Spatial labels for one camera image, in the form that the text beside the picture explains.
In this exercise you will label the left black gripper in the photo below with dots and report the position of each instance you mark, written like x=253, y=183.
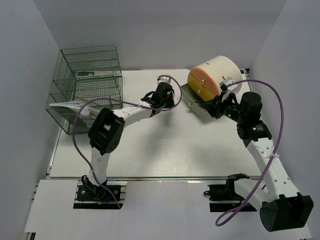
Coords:
x=171, y=103

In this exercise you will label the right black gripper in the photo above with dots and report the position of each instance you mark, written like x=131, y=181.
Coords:
x=214, y=107

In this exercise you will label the round white drawer organizer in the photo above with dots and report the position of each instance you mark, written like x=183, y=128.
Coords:
x=204, y=82

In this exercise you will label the grey setup guide booklet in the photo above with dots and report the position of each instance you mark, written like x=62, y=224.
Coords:
x=75, y=110

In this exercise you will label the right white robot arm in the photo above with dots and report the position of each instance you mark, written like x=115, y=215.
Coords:
x=281, y=206

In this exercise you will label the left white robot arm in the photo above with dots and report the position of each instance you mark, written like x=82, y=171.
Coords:
x=106, y=131

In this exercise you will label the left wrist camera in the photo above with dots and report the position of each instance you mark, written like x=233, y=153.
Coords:
x=163, y=79

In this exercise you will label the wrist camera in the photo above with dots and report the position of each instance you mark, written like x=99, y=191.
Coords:
x=163, y=79
x=228, y=86

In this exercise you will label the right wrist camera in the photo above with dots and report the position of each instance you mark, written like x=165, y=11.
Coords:
x=228, y=86

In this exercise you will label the green wire mesh rack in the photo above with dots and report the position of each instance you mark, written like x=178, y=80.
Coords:
x=82, y=74

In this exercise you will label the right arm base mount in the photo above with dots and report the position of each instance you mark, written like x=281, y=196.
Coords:
x=220, y=200

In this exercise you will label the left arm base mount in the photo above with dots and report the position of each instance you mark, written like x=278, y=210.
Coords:
x=86, y=200

